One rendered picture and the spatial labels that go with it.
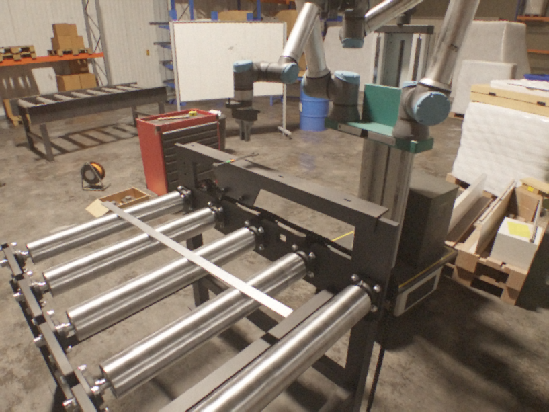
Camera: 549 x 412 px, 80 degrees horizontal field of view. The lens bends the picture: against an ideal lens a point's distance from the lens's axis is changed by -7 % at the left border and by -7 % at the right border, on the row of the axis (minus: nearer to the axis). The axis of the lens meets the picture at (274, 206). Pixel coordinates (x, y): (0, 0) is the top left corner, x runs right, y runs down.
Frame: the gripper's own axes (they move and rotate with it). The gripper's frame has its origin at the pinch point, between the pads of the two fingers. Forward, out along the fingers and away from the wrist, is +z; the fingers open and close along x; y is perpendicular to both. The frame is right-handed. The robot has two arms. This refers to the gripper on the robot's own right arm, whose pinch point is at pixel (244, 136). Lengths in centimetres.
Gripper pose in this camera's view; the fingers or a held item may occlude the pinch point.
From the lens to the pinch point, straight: 168.7
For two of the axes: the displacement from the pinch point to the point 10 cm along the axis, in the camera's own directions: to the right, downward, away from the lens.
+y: 7.0, -3.2, 6.4
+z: 0.0, 9.0, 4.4
